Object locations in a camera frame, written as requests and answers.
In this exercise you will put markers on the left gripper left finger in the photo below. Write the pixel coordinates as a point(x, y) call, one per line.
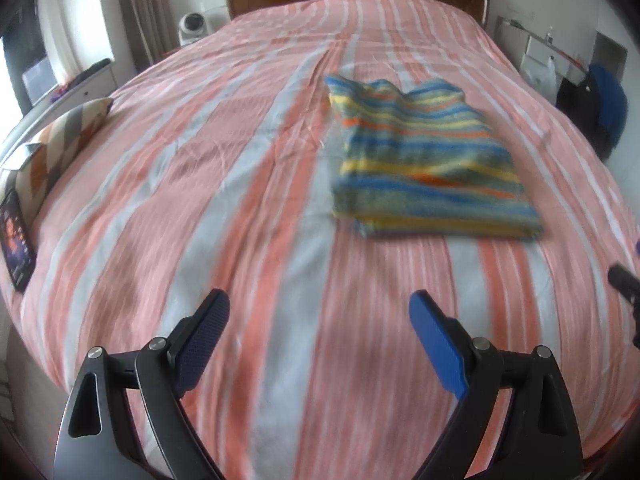
point(98, 437)

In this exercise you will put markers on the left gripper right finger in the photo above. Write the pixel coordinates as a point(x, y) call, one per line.
point(539, 438)

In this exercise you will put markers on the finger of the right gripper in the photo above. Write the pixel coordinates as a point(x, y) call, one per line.
point(624, 282)

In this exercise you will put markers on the striped knit sweater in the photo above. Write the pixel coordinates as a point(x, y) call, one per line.
point(423, 161)

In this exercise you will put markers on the blue garment on chair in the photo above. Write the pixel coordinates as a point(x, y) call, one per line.
point(613, 103)

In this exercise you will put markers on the black jacket on chair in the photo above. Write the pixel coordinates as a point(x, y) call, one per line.
point(582, 104)

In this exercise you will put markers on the dark book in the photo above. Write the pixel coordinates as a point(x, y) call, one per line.
point(17, 250)

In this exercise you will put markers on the white plastic bag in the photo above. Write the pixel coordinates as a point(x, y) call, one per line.
point(542, 77)

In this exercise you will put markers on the white desk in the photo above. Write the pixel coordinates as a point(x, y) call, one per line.
point(515, 41)

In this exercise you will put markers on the pink striped bed cover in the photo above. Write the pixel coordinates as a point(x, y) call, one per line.
point(214, 170)

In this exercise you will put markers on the striped pillow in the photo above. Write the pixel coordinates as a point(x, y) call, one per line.
point(42, 160)

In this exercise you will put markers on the white window cabinet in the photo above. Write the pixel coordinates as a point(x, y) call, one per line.
point(97, 82)

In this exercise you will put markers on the beige curtain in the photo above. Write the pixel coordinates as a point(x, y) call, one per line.
point(150, 30)

